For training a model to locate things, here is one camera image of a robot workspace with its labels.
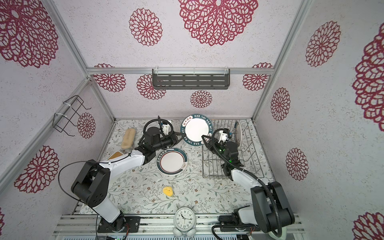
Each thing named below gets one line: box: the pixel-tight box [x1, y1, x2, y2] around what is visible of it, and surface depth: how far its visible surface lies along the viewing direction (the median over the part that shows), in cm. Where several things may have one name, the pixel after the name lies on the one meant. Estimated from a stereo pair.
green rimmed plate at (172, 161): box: [156, 148, 188, 176], surface depth 97 cm
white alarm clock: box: [173, 207, 197, 237], surface depth 73 cm
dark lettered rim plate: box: [180, 114, 213, 146], surface depth 83 cm
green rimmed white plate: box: [156, 163, 188, 176], surface depth 94 cm
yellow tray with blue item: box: [107, 151, 125, 160], surface depth 96 cm
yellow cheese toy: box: [162, 186, 174, 197], surface depth 85 cm
